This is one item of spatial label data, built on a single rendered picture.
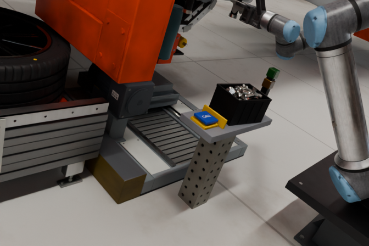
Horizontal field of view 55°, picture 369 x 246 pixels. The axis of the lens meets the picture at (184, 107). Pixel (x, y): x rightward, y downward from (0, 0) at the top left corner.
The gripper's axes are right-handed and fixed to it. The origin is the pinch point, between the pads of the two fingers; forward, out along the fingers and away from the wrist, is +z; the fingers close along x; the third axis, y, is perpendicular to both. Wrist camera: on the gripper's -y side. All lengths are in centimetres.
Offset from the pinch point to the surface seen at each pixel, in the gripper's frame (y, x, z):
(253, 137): 83, 51, -17
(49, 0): 21, -76, 37
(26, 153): 60, -102, -11
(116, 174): 71, -69, -23
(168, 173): 75, -42, -29
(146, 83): 43, -45, -1
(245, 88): 26, -26, -39
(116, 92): 48, -57, 3
